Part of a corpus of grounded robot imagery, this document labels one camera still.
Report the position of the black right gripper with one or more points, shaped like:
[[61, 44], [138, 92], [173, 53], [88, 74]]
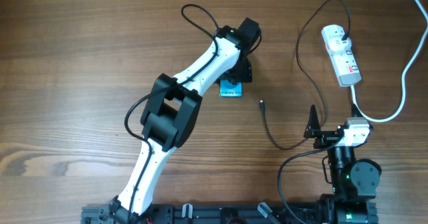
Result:
[[327, 137]]

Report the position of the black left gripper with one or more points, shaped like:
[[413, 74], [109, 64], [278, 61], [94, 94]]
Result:
[[246, 75]]

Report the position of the turquoise screen smartphone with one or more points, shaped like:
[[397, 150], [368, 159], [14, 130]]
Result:
[[228, 89]]

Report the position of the white power strip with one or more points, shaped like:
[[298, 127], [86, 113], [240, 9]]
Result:
[[345, 65]]

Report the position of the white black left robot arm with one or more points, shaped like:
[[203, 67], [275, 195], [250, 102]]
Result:
[[171, 111]]

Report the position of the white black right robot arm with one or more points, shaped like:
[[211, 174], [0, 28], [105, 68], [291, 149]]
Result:
[[354, 181]]

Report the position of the white USB wall charger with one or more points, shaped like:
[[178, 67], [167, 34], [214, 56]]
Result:
[[338, 46]]

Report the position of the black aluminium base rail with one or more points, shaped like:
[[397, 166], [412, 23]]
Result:
[[306, 212]]

